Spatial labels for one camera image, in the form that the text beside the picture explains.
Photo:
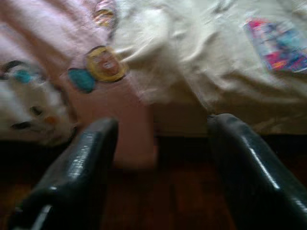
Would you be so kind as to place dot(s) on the pink cartoon print quilt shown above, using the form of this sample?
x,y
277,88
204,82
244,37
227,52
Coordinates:
x,y
60,36

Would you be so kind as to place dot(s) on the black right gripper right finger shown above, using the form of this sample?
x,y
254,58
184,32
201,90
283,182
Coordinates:
x,y
251,179

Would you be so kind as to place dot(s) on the colourful comic book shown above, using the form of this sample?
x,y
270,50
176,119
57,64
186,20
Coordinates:
x,y
275,45

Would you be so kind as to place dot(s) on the beige bed sheet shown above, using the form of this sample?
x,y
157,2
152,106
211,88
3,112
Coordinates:
x,y
192,48

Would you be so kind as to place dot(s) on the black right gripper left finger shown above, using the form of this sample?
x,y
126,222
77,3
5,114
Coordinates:
x,y
72,179

